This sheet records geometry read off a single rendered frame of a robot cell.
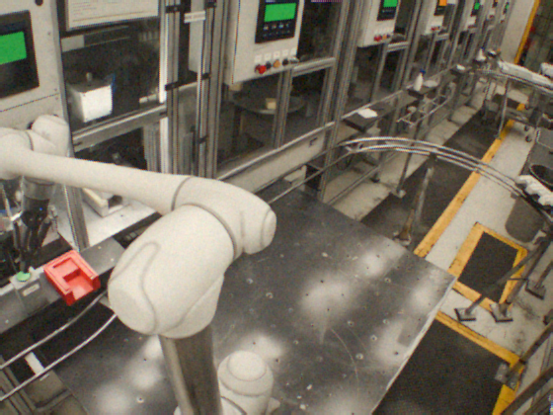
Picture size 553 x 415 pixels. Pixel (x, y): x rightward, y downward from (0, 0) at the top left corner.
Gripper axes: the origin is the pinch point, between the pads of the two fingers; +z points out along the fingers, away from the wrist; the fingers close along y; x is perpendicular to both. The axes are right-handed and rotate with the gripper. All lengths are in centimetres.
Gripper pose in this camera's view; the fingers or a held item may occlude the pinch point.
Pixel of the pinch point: (25, 260)
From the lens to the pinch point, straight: 125.8
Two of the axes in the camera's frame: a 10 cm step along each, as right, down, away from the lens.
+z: -3.6, 9.0, 2.3
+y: -5.3, 0.0, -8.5
